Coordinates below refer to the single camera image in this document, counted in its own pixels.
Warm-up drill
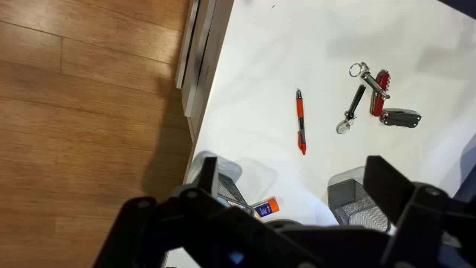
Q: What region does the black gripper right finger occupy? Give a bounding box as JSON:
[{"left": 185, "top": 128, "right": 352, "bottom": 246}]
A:
[{"left": 364, "top": 155, "right": 419, "bottom": 228}]

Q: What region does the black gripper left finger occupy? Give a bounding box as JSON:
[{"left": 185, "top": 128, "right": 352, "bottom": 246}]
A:
[{"left": 197, "top": 155, "right": 221, "bottom": 197}]

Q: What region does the clear pen basket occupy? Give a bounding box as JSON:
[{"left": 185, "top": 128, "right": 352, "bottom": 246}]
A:
[{"left": 191, "top": 149, "right": 280, "bottom": 213}]

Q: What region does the orange and black pen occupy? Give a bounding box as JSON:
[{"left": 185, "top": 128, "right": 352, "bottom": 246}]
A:
[{"left": 295, "top": 88, "right": 309, "bottom": 156}]

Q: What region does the white desk drawer unit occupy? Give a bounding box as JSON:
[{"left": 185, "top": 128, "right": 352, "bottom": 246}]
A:
[{"left": 175, "top": 0, "right": 236, "bottom": 146}]

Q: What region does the orange capped glue stick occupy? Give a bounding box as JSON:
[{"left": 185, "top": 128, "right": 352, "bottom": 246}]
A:
[{"left": 252, "top": 195, "right": 283, "bottom": 220}]

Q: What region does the grey folded multitool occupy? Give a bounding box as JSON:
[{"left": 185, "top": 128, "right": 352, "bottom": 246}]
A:
[{"left": 380, "top": 107, "right": 425, "bottom": 130}]

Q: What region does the black tool with ring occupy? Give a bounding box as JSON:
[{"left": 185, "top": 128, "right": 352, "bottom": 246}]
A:
[{"left": 335, "top": 83, "right": 368, "bottom": 136}]

